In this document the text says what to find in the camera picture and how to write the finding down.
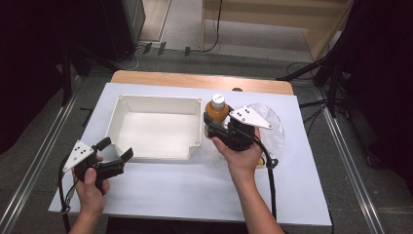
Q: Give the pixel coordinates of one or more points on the black cabinet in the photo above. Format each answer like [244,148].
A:
[130,22]

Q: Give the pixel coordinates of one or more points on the orange juice bottle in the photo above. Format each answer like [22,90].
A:
[217,112]

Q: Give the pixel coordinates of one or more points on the clear smiley plastic bag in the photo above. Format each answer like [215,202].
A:
[274,133]

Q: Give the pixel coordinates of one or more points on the person's left hand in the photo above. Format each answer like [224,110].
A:
[91,195]

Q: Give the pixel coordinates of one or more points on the dark curtain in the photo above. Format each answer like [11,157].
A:
[383,81]
[32,65]

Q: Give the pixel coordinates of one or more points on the light wooden bench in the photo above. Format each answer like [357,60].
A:
[276,13]

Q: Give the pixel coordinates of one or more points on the white plastic bin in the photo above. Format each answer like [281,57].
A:
[159,133]

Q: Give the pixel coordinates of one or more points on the black tripod stand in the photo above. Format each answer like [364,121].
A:
[332,84]

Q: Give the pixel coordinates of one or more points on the aluminium floor rail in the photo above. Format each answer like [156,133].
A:
[350,169]
[35,165]

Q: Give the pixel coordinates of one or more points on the person's right hand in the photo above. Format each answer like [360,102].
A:
[243,162]

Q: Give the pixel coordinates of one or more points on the black metal stand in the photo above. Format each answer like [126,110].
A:
[66,81]

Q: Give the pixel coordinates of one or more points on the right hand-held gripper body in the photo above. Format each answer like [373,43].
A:
[240,136]

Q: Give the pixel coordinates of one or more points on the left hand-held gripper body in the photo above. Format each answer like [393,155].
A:
[81,156]

